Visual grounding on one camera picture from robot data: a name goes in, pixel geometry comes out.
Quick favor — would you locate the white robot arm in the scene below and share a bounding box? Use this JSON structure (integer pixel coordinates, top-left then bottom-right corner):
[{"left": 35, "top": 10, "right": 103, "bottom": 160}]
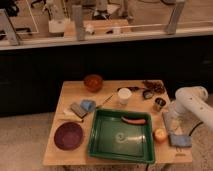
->
[{"left": 168, "top": 86, "right": 213, "bottom": 131}]

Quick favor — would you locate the thin brush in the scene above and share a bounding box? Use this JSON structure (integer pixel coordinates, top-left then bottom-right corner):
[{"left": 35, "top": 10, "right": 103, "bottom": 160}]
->
[{"left": 96, "top": 94, "right": 113, "bottom": 109}]

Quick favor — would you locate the orange brown bowl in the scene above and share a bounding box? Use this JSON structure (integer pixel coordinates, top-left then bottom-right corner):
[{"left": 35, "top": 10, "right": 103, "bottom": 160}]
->
[{"left": 84, "top": 74, "right": 103, "bottom": 93}]

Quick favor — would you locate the white cup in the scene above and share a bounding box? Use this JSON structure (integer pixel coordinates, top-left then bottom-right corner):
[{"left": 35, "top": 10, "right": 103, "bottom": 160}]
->
[{"left": 118, "top": 88, "right": 132, "bottom": 105}]

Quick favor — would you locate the light blue cloth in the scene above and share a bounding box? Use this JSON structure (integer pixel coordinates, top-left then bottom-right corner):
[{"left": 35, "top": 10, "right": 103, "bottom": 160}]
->
[{"left": 80, "top": 99, "right": 96, "bottom": 112}]

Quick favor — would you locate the small dark cup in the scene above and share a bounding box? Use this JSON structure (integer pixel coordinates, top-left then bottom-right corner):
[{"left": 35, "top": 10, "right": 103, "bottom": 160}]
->
[{"left": 142, "top": 90, "right": 154, "bottom": 99}]

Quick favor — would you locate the orange sausage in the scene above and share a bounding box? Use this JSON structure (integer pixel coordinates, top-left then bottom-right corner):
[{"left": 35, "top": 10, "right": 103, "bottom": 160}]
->
[{"left": 121, "top": 116, "right": 146, "bottom": 125}]

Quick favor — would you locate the dark brown dried bunch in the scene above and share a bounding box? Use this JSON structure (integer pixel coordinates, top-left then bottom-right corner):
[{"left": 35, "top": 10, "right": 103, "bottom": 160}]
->
[{"left": 143, "top": 80, "right": 165, "bottom": 94}]

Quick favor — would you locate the pale yellow cloth left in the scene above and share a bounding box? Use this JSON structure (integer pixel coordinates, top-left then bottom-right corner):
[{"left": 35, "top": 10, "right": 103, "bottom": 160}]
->
[{"left": 59, "top": 109, "right": 82, "bottom": 122}]

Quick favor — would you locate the green plastic tray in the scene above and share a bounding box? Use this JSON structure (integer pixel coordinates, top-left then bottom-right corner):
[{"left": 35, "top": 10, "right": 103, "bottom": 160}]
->
[{"left": 88, "top": 109, "right": 155, "bottom": 164}]

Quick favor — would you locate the small glass jar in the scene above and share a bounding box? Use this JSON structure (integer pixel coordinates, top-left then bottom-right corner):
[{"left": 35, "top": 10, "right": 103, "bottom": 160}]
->
[{"left": 153, "top": 97, "right": 166, "bottom": 112}]

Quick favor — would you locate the purple round plate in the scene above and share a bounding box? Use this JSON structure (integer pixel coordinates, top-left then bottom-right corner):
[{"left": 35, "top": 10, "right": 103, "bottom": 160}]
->
[{"left": 54, "top": 122, "right": 83, "bottom": 150}]

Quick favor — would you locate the wooden table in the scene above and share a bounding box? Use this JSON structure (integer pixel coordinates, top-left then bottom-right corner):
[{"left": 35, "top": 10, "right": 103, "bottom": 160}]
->
[{"left": 42, "top": 79, "right": 194, "bottom": 167}]

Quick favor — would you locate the red yellow apple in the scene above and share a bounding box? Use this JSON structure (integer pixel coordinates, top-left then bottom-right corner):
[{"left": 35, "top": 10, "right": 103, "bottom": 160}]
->
[{"left": 153, "top": 128, "right": 167, "bottom": 143}]

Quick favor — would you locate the white box device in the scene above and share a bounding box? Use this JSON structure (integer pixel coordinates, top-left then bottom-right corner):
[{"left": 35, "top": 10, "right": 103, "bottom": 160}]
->
[{"left": 48, "top": 18, "right": 69, "bottom": 33}]

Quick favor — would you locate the blue grey sponge right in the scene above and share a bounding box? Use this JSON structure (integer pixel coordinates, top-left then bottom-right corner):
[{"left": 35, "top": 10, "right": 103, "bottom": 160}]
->
[{"left": 169, "top": 134, "right": 192, "bottom": 148}]

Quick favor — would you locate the grey metal post middle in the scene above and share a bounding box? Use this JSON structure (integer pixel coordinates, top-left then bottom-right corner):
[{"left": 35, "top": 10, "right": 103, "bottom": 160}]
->
[{"left": 72, "top": 5, "right": 85, "bottom": 41}]

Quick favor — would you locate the grey metal post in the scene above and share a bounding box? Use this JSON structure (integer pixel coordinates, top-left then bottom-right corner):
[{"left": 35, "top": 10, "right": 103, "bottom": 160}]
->
[
  {"left": 0, "top": 9, "right": 20, "bottom": 46},
  {"left": 72, "top": 5, "right": 85, "bottom": 41},
  {"left": 166, "top": 0, "right": 185, "bottom": 35}
]

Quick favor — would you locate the grey metal post right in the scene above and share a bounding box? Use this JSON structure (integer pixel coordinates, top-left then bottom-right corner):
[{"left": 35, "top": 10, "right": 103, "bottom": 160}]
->
[{"left": 166, "top": 0, "right": 185, "bottom": 35}]

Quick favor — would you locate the black cable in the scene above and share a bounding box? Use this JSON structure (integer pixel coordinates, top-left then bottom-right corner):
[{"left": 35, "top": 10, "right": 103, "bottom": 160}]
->
[{"left": 188, "top": 121, "right": 205, "bottom": 137}]

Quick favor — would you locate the grey metal post left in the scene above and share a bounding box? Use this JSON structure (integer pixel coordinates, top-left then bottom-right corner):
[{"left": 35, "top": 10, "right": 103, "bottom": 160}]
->
[{"left": 0, "top": 9, "right": 20, "bottom": 46}]

